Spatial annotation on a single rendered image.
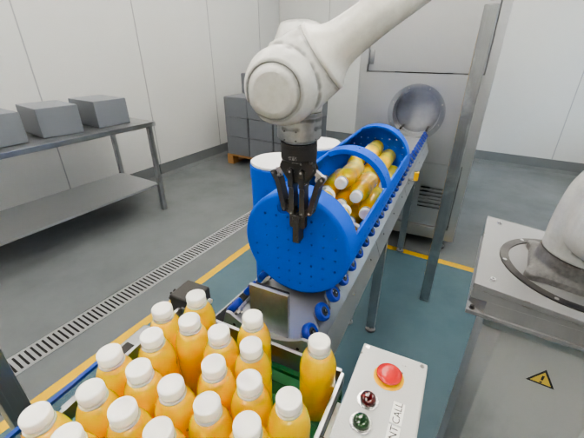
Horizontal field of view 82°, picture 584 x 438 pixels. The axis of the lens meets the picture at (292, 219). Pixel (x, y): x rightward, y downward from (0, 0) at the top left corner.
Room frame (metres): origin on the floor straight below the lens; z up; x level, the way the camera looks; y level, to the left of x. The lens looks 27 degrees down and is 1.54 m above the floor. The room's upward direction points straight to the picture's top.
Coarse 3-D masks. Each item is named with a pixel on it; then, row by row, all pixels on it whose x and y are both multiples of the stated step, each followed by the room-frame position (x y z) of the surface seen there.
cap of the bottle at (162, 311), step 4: (156, 304) 0.51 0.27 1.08; (160, 304) 0.51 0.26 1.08; (164, 304) 0.51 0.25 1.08; (168, 304) 0.51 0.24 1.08; (152, 308) 0.50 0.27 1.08; (156, 308) 0.50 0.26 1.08; (160, 308) 0.50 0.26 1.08; (164, 308) 0.50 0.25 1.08; (168, 308) 0.50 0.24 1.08; (172, 308) 0.51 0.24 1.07; (152, 312) 0.49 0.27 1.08; (156, 312) 0.49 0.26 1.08; (160, 312) 0.49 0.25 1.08; (164, 312) 0.49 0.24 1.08; (168, 312) 0.49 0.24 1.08; (172, 312) 0.50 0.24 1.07; (156, 316) 0.49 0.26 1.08; (160, 316) 0.49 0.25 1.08; (164, 316) 0.49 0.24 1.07; (168, 316) 0.49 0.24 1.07; (156, 320) 0.49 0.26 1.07; (160, 320) 0.49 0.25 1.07; (164, 320) 0.49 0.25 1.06
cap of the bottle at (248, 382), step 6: (246, 372) 0.36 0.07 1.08; (252, 372) 0.36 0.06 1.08; (258, 372) 0.36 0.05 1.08; (240, 378) 0.35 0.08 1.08; (246, 378) 0.35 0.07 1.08; (252, 378) 0.35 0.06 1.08; (258, 378) 0.35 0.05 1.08; (240, 384) 0.34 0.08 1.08; (246, 384) 0.34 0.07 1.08; (252, 384) 0.34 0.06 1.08; (258, 384) 0.34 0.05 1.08; (240, 390) 0.33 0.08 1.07; (246, 390) 0.33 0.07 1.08; (252, 390) 0.33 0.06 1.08; (258, 390) 0.33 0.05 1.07; (246, 396) 0.33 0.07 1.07; (252, 396) 0.33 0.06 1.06
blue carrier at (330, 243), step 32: (384, 128) 1.43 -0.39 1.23; (320, 160) 1.04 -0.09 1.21; (288, 192) 0.72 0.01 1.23; (384, 192) 0.98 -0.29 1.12; (256, 224) 0.76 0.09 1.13; (288, 224) 0.72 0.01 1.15; (320, 224) 0.68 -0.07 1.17; (352, 224) 0.71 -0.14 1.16; (256, 256) 0.76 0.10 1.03; (288, 256) 0.72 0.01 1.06; (320, 256) 0.68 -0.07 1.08; (352, 256) 0.67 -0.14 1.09; (320, 288) 0.68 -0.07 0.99
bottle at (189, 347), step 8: (200, 328) 0.47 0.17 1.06; (176, 336) 0.47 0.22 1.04; (184, 336) 0.46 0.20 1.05; (192, 336) 0.46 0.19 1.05; (200, 336) 0.46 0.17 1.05; (176, 344) 0.46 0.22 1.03; (184, 344) 0.45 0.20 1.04; (192, 344) 0.45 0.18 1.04; (200, 344) 0.45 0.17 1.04; (176, 352) 0.45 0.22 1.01; (184, 352) 0.44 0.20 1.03; (192, 352) 0.44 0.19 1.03; (200, 352) 0.45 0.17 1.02; (184, 360) 0.44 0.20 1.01; (192, 360) 0.44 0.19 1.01; (200, 360) 0.45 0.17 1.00; (184, 368) 0.44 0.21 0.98; (192, 368) 0.44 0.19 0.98; (200, 368) 0.45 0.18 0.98; (184, 376) 0.45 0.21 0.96; (192, 376) 0.44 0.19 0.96; (192, 384) 0.44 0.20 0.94
